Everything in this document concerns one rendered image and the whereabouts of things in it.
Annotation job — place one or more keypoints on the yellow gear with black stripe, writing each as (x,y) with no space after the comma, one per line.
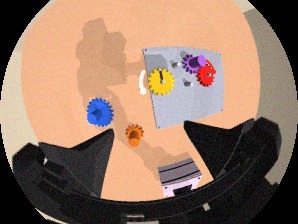
(155,81)

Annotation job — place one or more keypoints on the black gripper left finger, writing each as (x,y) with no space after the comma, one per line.
(86,162)

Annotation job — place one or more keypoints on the purple gear with tall hub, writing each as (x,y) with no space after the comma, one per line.
(194,63)

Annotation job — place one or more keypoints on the blue gear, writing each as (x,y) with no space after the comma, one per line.
(99,112)

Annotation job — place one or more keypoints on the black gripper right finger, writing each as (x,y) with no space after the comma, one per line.
(215,145)

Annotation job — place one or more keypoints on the red gear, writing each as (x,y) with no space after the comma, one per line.
(205,80)

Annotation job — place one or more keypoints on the orange gear with central hub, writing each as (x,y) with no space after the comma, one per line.
(134,134)

